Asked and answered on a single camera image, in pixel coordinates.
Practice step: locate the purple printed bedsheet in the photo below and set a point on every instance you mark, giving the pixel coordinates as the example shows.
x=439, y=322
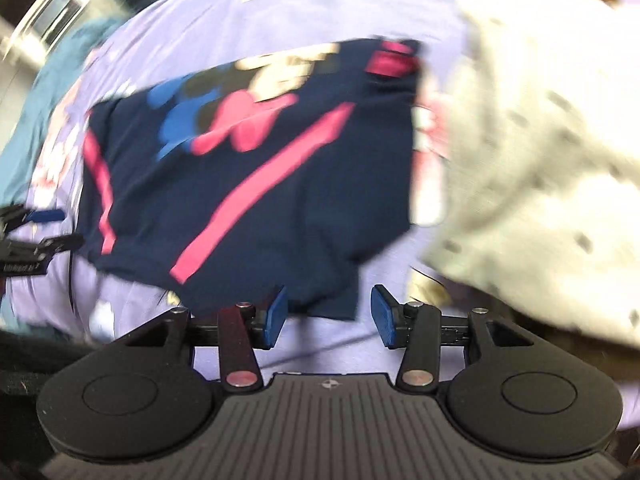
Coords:
x=325, y=10

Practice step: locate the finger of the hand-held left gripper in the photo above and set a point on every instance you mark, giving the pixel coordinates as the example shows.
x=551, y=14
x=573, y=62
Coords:
x=30, y=255
x=47, y=215

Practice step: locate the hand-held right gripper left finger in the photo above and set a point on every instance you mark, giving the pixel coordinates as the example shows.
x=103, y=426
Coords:
x=277, y=315

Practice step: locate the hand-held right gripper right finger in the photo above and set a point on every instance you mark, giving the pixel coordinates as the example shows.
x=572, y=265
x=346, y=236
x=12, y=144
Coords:
x=382, y=317

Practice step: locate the teal cloth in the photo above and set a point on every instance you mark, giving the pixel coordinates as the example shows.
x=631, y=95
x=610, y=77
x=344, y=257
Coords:
x=55, y=70

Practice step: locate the white spotted cloth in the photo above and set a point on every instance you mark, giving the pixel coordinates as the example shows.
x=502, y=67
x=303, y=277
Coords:
x=540, y=160

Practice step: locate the navy cartoon print shirt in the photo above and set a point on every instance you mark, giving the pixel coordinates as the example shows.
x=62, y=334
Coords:
x=300, y=185

